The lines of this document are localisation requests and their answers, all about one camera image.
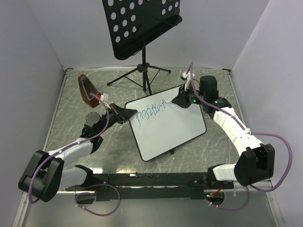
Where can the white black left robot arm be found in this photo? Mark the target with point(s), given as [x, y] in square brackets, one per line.
[45, 173]

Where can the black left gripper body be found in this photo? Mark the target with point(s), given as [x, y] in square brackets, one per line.
[113, 117]

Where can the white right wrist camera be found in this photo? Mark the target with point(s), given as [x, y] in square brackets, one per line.
[187, 78]

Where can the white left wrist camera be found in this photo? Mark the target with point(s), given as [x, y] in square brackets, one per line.
[103, 96]

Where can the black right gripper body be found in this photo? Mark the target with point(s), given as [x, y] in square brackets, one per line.
[192, 96]

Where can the brown wooden metronome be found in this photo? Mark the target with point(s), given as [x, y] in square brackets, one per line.
[86, 88]

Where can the black perforated music stand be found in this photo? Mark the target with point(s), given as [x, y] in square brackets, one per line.
[133, 24]

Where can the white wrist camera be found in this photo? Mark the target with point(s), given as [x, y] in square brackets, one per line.
[187, 78]
[103, 96]

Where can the white rectangular whiteboard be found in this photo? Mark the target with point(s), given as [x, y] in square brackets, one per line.
[158, 127]

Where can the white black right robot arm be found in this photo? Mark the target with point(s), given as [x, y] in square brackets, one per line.
[256, 160]

